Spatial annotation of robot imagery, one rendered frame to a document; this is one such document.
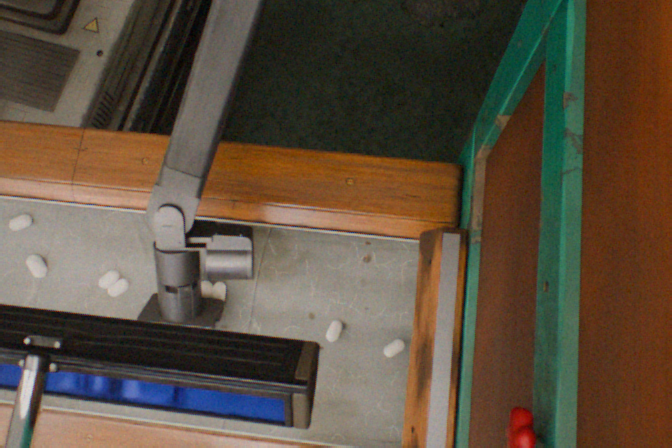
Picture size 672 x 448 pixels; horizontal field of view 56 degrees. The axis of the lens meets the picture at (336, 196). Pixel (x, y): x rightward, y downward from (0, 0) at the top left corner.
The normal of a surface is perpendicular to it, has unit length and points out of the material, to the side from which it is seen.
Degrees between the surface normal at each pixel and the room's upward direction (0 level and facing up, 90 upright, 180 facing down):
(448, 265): 0
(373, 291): 0
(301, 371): 58
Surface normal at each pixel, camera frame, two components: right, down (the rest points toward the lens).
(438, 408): -0.05, -0.25
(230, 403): -0.12, 0.68
